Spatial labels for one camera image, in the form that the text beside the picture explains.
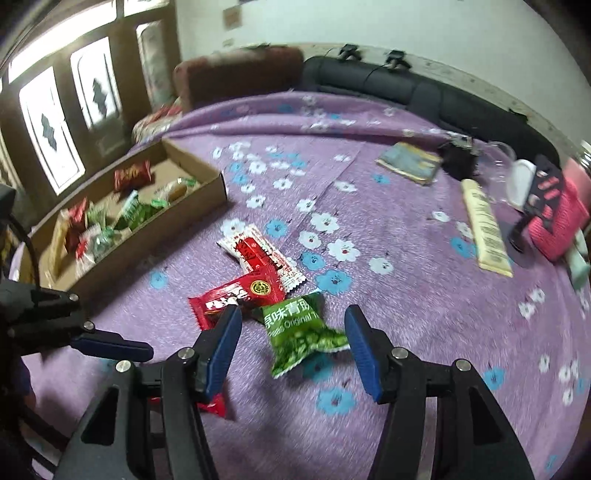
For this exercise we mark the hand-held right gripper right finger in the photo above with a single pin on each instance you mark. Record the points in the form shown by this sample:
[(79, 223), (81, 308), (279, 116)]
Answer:
[(364, 355)]

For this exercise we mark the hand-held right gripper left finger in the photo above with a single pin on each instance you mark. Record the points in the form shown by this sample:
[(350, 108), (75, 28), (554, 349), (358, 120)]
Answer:
[(221, 355)]

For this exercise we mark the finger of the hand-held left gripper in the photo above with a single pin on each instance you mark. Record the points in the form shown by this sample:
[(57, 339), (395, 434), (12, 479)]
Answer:
[(113, 347)]

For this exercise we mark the red and white snack packet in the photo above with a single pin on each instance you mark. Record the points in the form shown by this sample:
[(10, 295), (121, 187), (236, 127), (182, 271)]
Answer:
[(240, 295)]

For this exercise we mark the cream snack bar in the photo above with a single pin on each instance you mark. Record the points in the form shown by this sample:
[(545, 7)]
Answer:
[(57, 240)]

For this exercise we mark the white green candy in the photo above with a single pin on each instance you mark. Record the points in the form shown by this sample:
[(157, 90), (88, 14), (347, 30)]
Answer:
[(97, 216)]

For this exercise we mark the white red striped snack packet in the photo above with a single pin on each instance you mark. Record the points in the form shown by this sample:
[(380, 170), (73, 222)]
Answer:
[(263, 256)]

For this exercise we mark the cardboard box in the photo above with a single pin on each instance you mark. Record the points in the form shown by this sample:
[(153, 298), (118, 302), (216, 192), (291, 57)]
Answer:
[(203, 194)]

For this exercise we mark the wooden glass door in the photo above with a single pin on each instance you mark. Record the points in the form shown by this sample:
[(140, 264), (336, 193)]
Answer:
[(55, 110)]

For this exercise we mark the red floral cushion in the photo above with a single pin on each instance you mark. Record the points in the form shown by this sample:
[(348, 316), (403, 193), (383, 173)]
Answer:
[(157, 122)]

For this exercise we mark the cream tube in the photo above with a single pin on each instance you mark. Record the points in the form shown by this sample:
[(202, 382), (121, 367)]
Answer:
[(485, 226)]

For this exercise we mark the thin book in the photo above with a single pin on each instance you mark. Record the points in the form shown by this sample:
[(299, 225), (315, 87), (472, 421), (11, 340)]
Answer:
[(408, 161)]

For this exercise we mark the small black container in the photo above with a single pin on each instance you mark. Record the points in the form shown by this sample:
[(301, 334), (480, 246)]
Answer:
[(457, 159)]

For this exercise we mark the pale green sock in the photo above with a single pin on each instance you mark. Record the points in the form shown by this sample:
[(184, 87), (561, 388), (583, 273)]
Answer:
[(579, 263)]

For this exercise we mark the bottle with pink knitted sleeve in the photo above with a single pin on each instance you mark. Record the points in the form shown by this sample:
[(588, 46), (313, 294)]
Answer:
[(558, 221)]

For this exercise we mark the clear plastic cup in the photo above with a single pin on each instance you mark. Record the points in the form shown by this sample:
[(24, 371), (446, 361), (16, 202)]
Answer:
[(496, 154)]

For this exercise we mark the black phone stand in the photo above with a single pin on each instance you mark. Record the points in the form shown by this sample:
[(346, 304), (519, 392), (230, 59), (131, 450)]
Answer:
[(545, 184)]

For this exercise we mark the black leather sofa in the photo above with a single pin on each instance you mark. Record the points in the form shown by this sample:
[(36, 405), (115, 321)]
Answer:
[(392, 92)]

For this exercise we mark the brown sofa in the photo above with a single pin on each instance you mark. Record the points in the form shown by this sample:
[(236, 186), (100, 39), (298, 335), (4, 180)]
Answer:
[(240, 74)]

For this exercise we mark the black clip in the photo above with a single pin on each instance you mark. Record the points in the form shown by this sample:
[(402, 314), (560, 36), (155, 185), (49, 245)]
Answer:
[(351, 53), (397, 60)]

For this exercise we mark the small wall frame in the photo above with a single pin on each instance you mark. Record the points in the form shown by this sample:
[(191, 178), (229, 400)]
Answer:
[(232, 17)]

